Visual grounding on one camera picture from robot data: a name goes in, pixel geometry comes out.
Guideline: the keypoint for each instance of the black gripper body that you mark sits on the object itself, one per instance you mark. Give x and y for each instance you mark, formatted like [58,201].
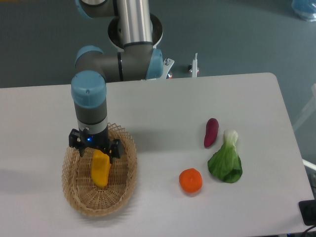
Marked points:
[99,141]

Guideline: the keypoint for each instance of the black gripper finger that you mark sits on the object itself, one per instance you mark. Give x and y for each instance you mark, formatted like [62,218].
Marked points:
[114,149]
[76,142]

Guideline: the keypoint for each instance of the yellow mango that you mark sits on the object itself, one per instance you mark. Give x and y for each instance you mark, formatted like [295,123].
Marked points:
[100,168]

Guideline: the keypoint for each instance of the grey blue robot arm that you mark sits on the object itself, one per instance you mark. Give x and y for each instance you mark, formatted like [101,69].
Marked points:
[138,60]

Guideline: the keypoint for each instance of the woven wicker basket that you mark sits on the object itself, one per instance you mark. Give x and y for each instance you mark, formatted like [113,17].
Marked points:
[81,192]

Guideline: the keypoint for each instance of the orange tangerine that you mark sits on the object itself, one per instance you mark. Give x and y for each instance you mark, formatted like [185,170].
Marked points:
[190,180]

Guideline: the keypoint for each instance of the purple sweet potato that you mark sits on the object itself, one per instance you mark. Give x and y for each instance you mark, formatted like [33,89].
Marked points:
[211,132]

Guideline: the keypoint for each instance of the green bok choy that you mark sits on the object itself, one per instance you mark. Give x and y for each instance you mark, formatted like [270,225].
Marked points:
[225,164]

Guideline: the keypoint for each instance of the black device at table edge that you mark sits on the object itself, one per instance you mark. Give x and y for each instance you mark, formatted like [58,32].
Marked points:
[308,211]

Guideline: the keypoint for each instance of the blue plastic bag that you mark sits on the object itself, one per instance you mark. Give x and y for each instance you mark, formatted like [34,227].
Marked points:
[305,9]

